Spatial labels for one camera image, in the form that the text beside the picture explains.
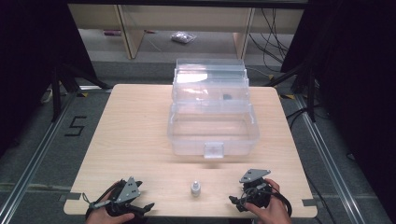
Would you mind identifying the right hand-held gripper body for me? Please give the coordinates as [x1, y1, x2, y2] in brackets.
[238, 168, 273, 209]

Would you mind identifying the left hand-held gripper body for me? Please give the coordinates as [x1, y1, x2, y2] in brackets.
[106, 175, 144, 217]

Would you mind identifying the small white bottle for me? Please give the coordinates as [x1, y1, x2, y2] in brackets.
[190, 179, 202, 198]

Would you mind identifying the clear plastic storage box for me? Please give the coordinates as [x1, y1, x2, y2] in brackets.
[166, 58, 262, 160]

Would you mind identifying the person's right hand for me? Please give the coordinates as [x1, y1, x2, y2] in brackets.
[243, 177, 292, 224]

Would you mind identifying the person's left hand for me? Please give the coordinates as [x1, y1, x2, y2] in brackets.
[85, 182, 135, 224]

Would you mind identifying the black metal stand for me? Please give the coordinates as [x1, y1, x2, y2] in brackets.
[49, 61, 114, 123]
[262, 61, 318, 123]

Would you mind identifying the black curtain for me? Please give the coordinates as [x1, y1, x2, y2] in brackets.
[279, 0, 396, 222]
[0, 0, 98, 157]

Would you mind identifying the beige wooden shelf unit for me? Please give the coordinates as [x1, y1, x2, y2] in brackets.
[67, 3, 305, 61]

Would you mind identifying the clear plastic bag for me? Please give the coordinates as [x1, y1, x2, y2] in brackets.
[170, 30, 198, 45]

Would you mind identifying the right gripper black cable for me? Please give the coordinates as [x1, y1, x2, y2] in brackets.
[266, 188, 294, 218]

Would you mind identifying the left gripper grey cable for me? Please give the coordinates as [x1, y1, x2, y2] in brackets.
[81, 191, 112, 211]

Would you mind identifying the aluminium floor rail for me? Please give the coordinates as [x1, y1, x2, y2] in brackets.
[294, 94, 368, 224]
[0, 91, 78, 222]

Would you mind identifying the white coiled cable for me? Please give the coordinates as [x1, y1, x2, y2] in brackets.
[39, 87, 54, 105]

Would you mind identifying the bundle of black cables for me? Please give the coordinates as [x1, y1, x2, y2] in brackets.
[247, 7, 294, 65]

